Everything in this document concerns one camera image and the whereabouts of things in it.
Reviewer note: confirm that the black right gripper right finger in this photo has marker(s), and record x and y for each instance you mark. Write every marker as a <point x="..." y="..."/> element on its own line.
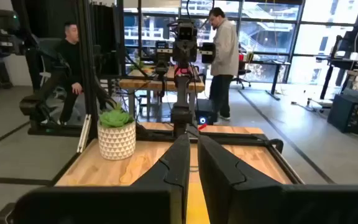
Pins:
<point x="244" y="199"/>

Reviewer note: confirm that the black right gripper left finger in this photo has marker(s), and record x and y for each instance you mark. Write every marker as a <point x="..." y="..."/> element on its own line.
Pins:
<point x="154" y="193"/>

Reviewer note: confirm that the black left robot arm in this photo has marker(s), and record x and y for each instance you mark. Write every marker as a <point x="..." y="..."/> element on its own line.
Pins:
<point x="182" y="93"/>

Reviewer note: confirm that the black device on stand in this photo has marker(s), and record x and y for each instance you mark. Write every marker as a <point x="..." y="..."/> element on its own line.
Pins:
<point x="163" y="49"/>

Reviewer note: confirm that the person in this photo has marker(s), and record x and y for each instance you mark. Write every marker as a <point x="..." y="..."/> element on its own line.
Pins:
<point x="225" y="49"/>
<point x="70" y="56"/>

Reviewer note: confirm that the wooden background table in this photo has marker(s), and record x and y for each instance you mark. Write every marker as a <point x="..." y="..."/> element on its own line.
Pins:
<point x="141" y="84"/>

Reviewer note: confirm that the black computer tower blue light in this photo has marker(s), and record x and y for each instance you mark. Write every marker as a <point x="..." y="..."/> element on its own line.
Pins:
<point x="205" y="109"/>

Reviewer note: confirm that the black office chair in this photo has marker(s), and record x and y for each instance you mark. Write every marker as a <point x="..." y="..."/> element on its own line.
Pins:
<point x="241" y="74"/>
<point x="47" y="53"/>

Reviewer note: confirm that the succulent in white patterned pot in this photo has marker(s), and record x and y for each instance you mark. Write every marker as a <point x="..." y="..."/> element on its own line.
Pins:
<point x="117" y="143"/>

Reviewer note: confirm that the black standing desk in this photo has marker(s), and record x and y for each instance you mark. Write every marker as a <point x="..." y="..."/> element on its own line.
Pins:
<point x="272" y="63"/>
<point x="343" y="63"/>

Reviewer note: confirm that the dark computer tower red light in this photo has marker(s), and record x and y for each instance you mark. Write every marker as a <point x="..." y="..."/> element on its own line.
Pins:
<point x="348" y="113"/>

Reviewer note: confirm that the black partition panel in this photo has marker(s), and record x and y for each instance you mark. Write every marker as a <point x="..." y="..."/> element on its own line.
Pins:
<point x="42" y="18"/>

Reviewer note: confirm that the black computer monitor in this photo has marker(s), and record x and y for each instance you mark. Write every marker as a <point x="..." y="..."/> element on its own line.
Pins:
<point x="357" y="40"/>

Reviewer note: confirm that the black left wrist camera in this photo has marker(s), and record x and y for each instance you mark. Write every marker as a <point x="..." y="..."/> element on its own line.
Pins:
<point x="187" y="32"/>

